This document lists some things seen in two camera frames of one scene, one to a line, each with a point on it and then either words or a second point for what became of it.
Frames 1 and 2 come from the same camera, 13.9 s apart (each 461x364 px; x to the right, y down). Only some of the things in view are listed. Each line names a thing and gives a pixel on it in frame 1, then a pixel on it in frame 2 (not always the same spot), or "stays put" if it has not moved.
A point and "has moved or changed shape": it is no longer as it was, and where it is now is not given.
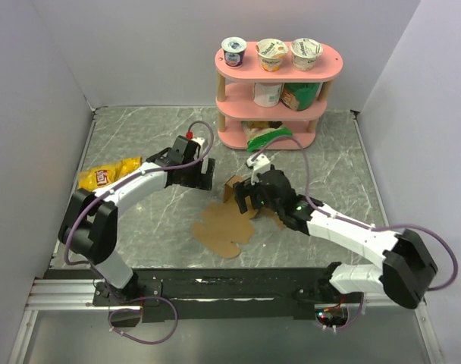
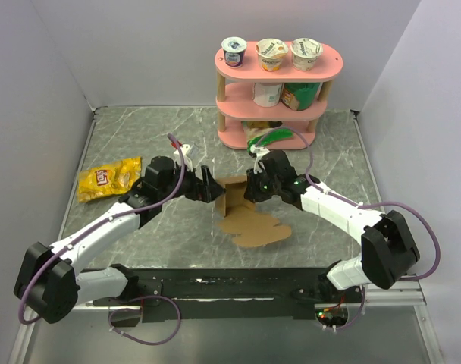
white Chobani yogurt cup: x=305 y=52 stays put
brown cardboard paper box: x=223 y=225 has moved or changed shape
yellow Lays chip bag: x=92 y=178 stays put
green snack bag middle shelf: x=299 y=96 stays put
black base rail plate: x=215 y=294 stays put
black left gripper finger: x=205 y=179 to x=211 y=188
